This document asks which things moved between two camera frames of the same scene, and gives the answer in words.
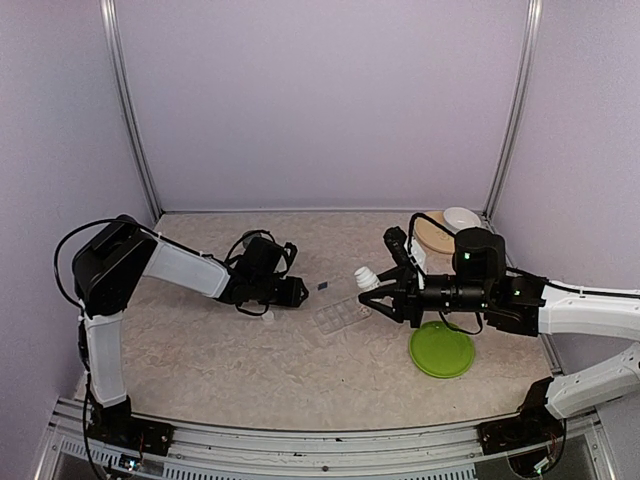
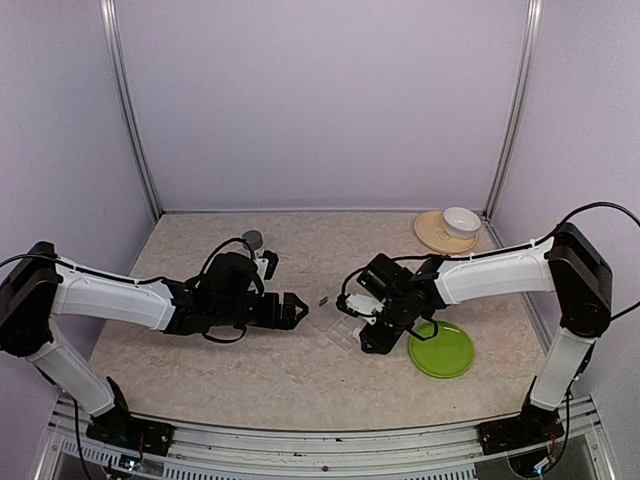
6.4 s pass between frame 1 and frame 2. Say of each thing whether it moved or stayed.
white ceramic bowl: stayed
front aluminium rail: stayed
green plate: stayed
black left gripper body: moved
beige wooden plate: stayed
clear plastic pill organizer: moved
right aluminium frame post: stayed
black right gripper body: moved
